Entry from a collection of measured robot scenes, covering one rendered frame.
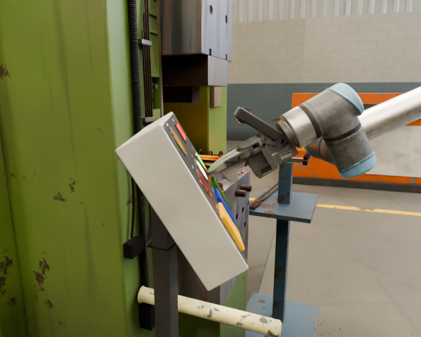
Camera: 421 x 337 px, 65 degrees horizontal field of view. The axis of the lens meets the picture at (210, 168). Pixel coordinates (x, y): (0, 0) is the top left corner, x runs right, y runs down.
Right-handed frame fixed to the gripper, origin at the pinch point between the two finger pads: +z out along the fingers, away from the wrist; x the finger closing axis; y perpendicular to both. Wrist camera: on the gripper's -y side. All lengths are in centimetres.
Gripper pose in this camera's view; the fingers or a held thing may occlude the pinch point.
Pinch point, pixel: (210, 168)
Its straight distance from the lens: 78.1
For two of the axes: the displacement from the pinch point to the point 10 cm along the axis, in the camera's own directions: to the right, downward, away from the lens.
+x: -0.6, -2.2, 9.7
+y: 5.0, 8.4, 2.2
